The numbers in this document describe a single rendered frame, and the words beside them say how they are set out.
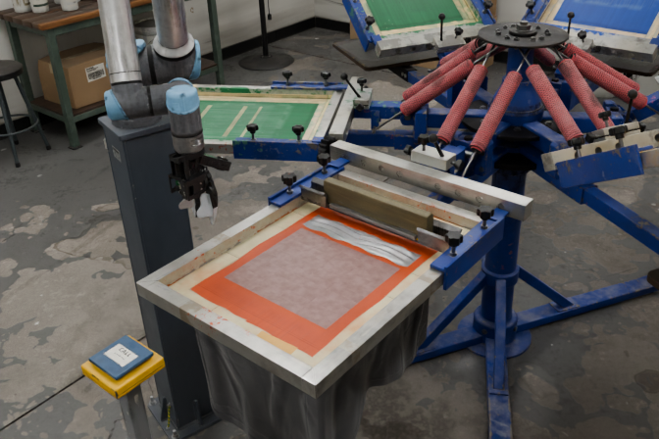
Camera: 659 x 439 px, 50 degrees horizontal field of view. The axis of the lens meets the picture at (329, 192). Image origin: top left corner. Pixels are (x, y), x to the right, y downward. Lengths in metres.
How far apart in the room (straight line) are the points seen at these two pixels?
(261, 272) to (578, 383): 1.57
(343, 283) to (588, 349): 1.60
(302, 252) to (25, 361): 1.71
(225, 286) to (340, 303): 0.30
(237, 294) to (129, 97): 0.55
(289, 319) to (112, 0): 0.87
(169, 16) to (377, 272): 0.87
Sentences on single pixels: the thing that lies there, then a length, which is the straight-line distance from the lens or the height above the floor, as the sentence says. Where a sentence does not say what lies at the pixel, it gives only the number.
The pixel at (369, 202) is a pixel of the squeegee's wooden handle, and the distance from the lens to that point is 1.95.
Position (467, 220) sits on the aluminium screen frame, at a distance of 2.00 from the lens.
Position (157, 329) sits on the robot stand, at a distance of 2.50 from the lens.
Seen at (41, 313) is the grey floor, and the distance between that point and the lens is 3.57.
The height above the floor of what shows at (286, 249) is 0.96.
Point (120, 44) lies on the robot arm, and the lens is 1.80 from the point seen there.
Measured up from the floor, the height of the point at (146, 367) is 0.95.
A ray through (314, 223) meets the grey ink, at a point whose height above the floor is 0.96.
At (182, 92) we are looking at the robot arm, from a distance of 1.69.
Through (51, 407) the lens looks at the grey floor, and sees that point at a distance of 3.06.
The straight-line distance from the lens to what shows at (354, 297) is 1.74.
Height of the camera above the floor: 2.00
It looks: 29 degrees down
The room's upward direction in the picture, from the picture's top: 2 degrees counter-clockwise
